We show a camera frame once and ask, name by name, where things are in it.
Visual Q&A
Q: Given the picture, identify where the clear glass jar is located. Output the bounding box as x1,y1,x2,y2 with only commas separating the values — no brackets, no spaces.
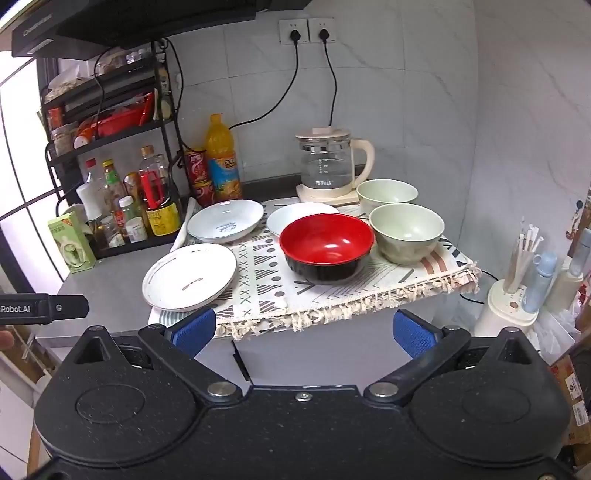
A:
100,216,125,247

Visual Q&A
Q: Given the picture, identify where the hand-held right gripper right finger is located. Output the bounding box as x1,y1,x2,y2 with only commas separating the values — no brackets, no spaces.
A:
364,310,543,400

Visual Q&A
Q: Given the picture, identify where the dark sauce jug red handle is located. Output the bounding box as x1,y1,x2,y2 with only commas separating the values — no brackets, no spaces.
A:
139,145,182,237

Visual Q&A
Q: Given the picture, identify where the white plastic jar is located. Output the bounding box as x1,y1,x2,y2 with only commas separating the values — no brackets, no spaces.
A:
126,217,148,243

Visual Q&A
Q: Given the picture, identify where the white wall socket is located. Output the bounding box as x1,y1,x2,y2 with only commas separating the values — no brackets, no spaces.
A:
308,17,335,44
278,18,306,45

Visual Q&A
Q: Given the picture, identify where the cardboard box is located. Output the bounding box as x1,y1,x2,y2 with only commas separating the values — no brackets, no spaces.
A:
549,342,591,444

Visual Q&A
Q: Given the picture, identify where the small plain white plate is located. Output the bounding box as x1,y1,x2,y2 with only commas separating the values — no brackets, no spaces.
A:
266,202,340,237

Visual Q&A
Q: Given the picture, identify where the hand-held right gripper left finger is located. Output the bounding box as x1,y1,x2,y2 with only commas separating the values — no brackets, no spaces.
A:
69,308,243,400

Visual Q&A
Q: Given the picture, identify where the red and black bowl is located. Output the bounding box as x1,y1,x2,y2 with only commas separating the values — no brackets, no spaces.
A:
279,213,376,285

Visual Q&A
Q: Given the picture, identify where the black power cable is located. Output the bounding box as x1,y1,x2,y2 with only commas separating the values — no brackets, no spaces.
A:
321,28,338,130
228,28,303,130

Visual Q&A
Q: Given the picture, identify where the orange juice bottle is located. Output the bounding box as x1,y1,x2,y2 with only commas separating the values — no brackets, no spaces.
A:
204,114,243,202

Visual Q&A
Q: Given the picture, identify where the black metal shelf rack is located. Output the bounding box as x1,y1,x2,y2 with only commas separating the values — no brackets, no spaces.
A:
39,39,195,259

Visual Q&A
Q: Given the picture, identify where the red plastic basket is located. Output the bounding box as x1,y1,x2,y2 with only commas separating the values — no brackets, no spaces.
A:
95,99,153,137

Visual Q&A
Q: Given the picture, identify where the thin black appliance cable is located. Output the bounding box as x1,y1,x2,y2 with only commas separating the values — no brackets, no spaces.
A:
459,272,499,305

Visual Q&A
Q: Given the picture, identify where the glass electric kettle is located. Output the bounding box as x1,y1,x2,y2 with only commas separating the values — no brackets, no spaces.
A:
295,178,370,206

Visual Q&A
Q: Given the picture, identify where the glass kettle cream handle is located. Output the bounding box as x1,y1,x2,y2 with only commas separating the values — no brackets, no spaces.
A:
295,127,376,191

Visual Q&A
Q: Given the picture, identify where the pale blue bottle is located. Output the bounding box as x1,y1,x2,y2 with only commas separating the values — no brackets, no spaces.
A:
522,251,558,315

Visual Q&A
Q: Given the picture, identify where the patterned tasselled table cloth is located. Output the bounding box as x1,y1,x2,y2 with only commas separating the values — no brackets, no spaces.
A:
148,196,482,341

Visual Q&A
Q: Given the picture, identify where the bundle of white sticks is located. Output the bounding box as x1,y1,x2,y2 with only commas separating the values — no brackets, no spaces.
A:
503,217,546,294

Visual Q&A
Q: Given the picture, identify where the cream utensil holder appliance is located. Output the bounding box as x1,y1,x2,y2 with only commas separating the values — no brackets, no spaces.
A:
475,277,541,340

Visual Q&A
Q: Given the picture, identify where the white plate brown rim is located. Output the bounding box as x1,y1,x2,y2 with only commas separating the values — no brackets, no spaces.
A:
141,244,238,311

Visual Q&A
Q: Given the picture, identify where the white deep plate blue print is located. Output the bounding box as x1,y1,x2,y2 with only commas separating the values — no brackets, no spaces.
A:
187,199,265,244

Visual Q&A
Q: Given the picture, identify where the black range hood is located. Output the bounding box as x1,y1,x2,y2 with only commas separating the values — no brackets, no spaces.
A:
11,0,315,58

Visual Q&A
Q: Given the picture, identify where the green carton box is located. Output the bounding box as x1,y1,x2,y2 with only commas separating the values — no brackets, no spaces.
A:
47,213,97,274

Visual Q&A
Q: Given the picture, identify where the pale green bowl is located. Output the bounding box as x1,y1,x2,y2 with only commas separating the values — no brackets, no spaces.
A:
368,203,446,265
356,179,419,217

